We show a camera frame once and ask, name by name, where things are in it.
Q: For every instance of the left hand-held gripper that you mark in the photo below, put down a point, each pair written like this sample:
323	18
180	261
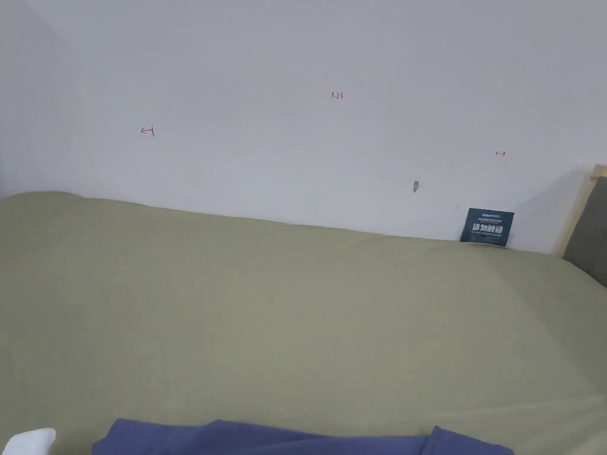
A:
26	441

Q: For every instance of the dark blue shirt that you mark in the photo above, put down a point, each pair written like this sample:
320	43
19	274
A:
265	438

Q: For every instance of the bed with pale green sheet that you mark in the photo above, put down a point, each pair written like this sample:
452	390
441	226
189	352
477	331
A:
284	308

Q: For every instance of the dark blue sign card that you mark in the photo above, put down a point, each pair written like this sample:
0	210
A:
487	226

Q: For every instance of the grey padded headboard wooden frame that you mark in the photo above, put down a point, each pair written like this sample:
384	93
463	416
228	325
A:
590	227

